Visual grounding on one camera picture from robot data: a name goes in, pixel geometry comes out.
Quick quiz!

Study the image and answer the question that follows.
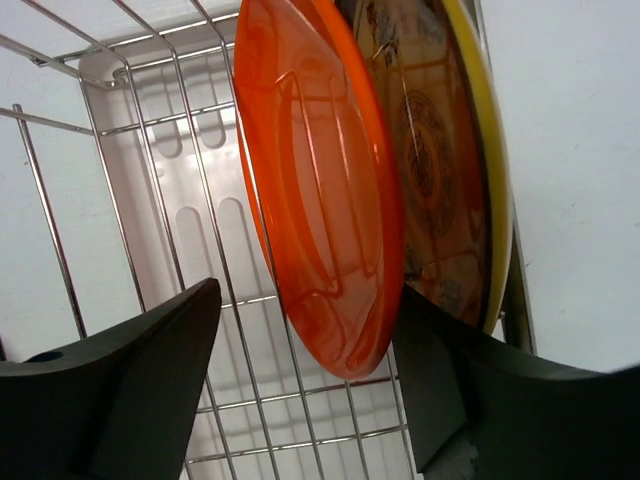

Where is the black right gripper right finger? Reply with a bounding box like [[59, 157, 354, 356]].
[[393, 287, 639, 479]]

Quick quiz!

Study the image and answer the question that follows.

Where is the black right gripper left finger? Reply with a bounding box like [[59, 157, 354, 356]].
[[1, 278, 221, 479]]

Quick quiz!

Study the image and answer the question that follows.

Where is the brown plate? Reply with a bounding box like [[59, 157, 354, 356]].
[[338, 1, 513, 333]]

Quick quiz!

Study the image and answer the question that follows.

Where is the orange plate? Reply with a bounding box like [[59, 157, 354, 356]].
[[234, 1, 404, 380]]

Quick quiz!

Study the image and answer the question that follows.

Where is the white wire dish rack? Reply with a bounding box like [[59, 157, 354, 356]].
[[0, 0, 539, 480]]

